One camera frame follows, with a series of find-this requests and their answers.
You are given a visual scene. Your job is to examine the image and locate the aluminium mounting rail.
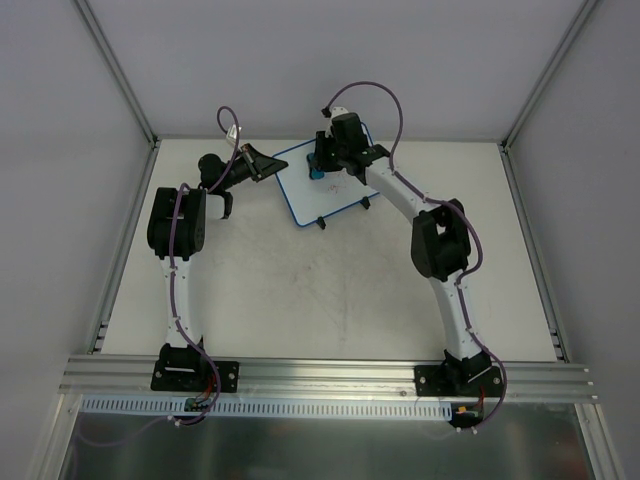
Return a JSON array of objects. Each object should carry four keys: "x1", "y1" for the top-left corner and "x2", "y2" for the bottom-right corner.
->
[{"x1": 58, "y1": 354, "x2": 599, "y2": 404}]

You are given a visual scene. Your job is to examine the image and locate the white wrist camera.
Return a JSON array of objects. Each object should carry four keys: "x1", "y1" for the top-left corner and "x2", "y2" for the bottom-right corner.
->
[
  {"x1": 226, "y1": 124, "x2": 242, "y2": 145},
  {"x1": 321, "y1": 106, "x2": 349, "y2": 137}
]

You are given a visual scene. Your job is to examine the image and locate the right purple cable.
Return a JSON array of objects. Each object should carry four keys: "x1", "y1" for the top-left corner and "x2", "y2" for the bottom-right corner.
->
[{"x1": 324, "y1": 81, "x2": 512, "y2": 436}]

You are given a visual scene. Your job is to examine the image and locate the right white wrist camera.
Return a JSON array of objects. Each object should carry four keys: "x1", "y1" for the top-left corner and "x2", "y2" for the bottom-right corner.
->
[{"x1": 321, "y1": 106, "x2": 349, "y2": 137}]

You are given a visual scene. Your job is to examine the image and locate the aluminium frame post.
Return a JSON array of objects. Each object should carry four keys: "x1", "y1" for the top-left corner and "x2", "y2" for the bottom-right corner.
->
[
  {"x1": 500, "y1": 0, "x2": 601, "y2": 149},
  {"x1": 71, "y1": 0, "x2": 158, "y2": 146}
]

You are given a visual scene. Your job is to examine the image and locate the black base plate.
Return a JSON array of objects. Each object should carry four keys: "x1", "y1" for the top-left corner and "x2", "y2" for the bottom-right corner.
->
[
  {"x1": 414, "y1": 364, "x2": 505, "y2": 398},
  {"x1": 150, "y1": 357, "x2": 240, "y2": 394}
]

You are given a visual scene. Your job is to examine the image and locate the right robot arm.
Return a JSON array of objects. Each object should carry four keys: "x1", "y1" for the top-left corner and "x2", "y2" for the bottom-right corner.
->
[{"x1": 308, "y1": 107, "x2": 504, "y2": 398}]

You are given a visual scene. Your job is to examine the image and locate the blue framed whiteboard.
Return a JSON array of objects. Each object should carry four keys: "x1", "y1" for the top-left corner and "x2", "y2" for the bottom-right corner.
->
[{"x1": 272, "y1": 138, "x2": 379, "y2": 227}]

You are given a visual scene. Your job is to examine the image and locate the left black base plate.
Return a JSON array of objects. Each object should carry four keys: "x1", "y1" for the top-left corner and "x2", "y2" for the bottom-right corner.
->
[{"x1": 150, "y1": 357, "x2": 240, "y2": 394}]

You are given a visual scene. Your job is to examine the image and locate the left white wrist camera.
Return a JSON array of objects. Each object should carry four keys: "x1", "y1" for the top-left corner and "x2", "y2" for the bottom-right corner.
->
[{"x1": 226, "y1": 124, "x2": 242, "y2": 145}]

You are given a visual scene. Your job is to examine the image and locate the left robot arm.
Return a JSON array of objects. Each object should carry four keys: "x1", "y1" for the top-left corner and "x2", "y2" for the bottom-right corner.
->
[{"x1": 147, "y1": 144, "x2": 288, "y2": 395}]

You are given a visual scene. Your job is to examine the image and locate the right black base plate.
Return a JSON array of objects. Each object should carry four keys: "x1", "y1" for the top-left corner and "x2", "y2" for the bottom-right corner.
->
[{"x1": 414, "y1": 364, "x2": 505, "y2": 398}]

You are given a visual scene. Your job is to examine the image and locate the blue whiteboard eraser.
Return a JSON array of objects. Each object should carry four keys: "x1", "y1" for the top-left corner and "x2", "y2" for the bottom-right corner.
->
[{"x1": 306, "y1": 153, "x2": 325, "y2": 181}]

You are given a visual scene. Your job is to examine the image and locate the right aluminium frame post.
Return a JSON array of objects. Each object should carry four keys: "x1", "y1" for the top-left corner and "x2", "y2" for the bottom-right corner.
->
[{"x1": 500, "y1": 0, "x2": 601, "y2": 149}]

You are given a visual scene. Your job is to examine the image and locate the white slotted cable duct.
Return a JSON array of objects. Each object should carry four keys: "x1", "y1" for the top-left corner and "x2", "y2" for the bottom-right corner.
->
[{"x1": 79, "y1": 395, "x2": 453, "y2": 422}]

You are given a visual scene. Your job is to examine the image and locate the left aluminium frame post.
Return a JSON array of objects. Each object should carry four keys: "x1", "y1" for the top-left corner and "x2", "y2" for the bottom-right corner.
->
[{"x1": 71, "y1": 0, "x2": 158, "y2": 146}]

